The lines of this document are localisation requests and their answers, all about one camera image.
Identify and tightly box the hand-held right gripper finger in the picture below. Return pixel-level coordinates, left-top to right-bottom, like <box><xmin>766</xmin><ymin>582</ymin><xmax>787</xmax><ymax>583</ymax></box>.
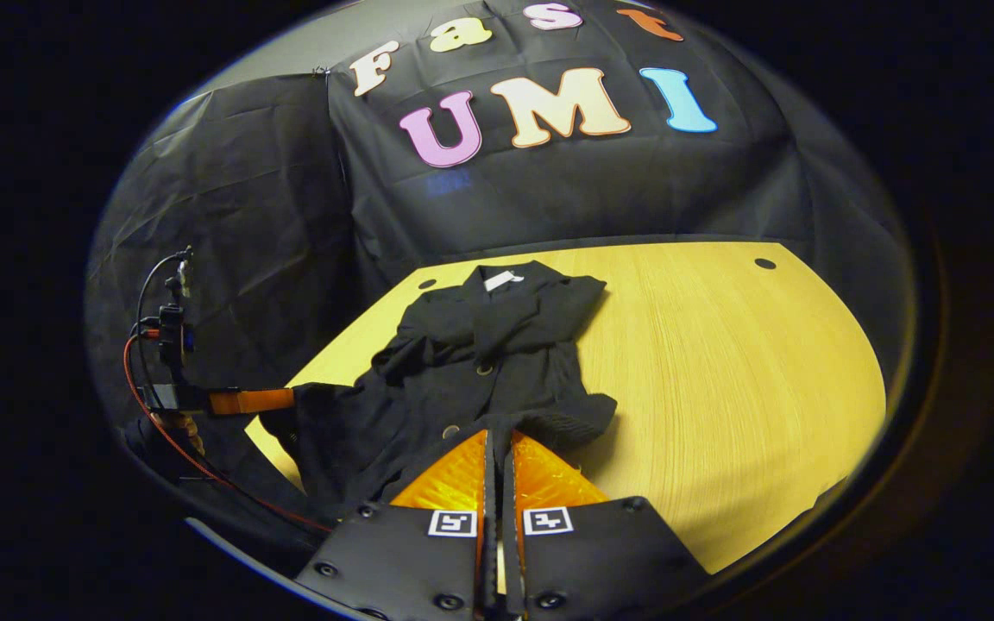
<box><xmin>294</xmin><ymin>429</ymin><xmax>499</xmax><ymax>621</ymax></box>
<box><xmin>502</xmin><ymin>430</ymin><xmax>713</xmax><ymax>621</ymax></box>

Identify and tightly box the black jacket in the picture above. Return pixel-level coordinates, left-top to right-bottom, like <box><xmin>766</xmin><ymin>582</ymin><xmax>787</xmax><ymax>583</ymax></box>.
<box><xmin>260</xmin><ymin>260</ymin><xmax>619</xmax><ymax>518</ymax></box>

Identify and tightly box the black backdrop cloth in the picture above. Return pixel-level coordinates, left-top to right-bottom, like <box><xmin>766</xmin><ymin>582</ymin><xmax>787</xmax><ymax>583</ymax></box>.
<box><xmin>83</xmin><ymin>0</ymin><xmax>916</xmax><ymax>553</ymax></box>

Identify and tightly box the black cable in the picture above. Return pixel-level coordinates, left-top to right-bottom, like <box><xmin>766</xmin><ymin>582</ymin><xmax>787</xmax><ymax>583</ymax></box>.
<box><xmin>132</xmin><ymin>247</ymin><xmax>194</xmax><ymax>406</ymax></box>

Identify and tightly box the red cable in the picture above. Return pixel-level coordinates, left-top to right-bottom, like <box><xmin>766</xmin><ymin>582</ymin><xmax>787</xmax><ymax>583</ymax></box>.
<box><xmin>122</xmin><ymin>328</ymin><xmax>334</xmax><ymax>534</ymax></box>

